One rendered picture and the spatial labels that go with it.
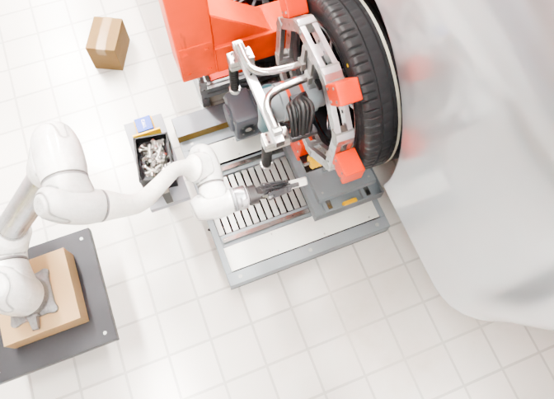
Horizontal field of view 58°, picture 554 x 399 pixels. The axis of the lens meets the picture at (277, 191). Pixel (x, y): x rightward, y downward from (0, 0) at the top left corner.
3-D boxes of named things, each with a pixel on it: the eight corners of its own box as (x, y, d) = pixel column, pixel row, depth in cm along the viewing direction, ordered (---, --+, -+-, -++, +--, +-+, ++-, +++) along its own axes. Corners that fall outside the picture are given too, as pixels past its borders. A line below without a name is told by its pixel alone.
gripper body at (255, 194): (246, 200, 191) (269, 194, 193) (251, 209, 184) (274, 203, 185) (242, 183, 188) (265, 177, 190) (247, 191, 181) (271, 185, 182)
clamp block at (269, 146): (290, 144, 165) (291, 137, 160) (265, 153, 164) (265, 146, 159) (284, 132, 167) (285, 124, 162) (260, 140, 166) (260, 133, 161)
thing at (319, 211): (380, 198, 247) (385, 190, 238) (314, 222, 242) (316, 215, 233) (340, 116, 264) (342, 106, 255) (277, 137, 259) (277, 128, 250)
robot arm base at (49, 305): (15, 339, 188) (7, 338, 183) (2, 284, 195) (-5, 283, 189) (62, 320, 190) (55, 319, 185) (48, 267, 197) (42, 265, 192)
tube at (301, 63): (306, 71, 167) (308, 50, 157) (252, 87, 164) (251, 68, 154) (286, 31, 173) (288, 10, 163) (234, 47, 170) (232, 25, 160)
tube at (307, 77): (329, 119, 161) (333, 100, 151) (274, 137, 157) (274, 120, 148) (308, 76, 167) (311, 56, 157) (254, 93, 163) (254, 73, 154)
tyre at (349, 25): (386, -64, 151) (329, 19, 216) (315, -45, 147) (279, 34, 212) (456, 141, 152) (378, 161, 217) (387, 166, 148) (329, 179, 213)
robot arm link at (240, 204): (237, 215, 183) (252, 211, 184) (232, 194, 179) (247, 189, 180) (232, 206, 191) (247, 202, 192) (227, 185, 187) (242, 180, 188)
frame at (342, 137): (338, 183, 196) (365, 111, 145) (323, 189, 195) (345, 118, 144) (288, 75, 214) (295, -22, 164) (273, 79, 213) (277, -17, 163)
